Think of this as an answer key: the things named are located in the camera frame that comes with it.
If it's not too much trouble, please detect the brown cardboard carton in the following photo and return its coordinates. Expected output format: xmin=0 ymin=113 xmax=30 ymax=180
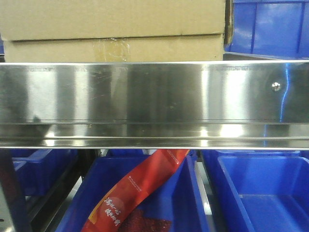
xmin=0 ymin=0 xmax=233 ymax=62

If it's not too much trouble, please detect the blue bin upper shelf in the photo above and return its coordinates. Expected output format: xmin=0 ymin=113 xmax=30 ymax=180
xmin=225 ymin=0 xmax=309 ymax=59

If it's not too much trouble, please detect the dark metal shelf upright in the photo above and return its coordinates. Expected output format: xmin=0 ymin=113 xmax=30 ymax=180
xmin=0 ymin=149 xmax=32 ymax=232

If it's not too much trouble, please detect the blue bin with red package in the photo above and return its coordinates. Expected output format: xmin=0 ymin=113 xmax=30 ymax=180
xmin=56 ymin=150 xmax=210 ymax=232

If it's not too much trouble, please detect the red snack package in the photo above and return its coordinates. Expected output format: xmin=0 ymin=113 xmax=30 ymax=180
xmin=81 ymin=149 xmax=190 ymax=232

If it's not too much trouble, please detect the empty blue bin right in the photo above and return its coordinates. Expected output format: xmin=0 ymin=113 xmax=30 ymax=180
xmin=201 ymin=150 xmax=309 ymax=232

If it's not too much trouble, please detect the blue bin lower left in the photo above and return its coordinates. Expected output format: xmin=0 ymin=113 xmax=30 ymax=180
xmin=9 ymin=149 xmax=78 ymax=196

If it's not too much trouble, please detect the stainless steel shelf rail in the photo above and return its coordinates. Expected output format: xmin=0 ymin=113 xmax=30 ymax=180
xmin=0 ymin=60 xmax=309 ymax=150

